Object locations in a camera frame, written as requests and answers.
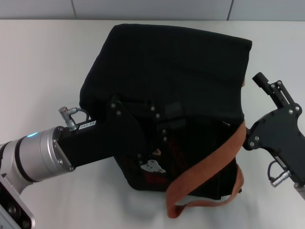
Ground left gripper cable with connector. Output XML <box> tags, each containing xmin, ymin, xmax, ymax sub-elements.
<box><xmin>58</xmin><ymin>106</ymin><xmax>93</xmax><ymax>132</ymax></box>

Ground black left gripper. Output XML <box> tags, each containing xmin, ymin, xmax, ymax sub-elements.
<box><xmin>56</xmin><ymin>95</ymin><xmax>187</xmax><ymax>169</ymax></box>

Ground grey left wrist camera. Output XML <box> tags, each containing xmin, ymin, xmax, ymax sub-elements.
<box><xmin>0</xmin><ymin>174</ymin><xmax>37</xmax><ymax>229</ymax></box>

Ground right gripper cable with connector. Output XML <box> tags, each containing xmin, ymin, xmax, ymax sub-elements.
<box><xmin>266</xmin><ymin>159</ymin><xmax>292</xmax><ymax>188</ymax></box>

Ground gripper cable with connector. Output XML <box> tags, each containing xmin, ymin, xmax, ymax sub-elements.
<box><xmin>266</xmin><ymin>159</ymin><xmax>292</xmax><ymax>188</ymax></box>
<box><xmin>58</xmin><ymin>106</ymin><xmax>93</xmax><ymax>132</ymax></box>

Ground black food bag orange handles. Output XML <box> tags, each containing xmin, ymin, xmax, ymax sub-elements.
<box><xmin>79</xmin><ymin>23</ymin><xmax>253</xmax><ymax>219</ymax></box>

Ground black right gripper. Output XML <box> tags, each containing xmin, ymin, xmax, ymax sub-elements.
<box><xmin>242</xmin><ymin>72</ymin><xmax>305</xmax><ymax>185</ymax></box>

